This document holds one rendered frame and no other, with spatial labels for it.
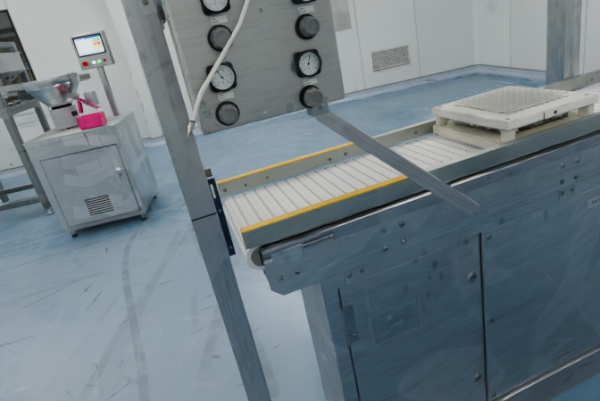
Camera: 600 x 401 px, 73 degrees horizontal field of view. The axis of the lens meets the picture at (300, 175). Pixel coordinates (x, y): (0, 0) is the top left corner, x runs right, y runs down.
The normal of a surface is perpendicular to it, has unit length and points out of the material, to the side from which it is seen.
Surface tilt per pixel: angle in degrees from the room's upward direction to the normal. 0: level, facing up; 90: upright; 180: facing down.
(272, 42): 90
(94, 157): 90
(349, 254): 90
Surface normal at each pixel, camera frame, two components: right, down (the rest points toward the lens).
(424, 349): 0.33, 0.27
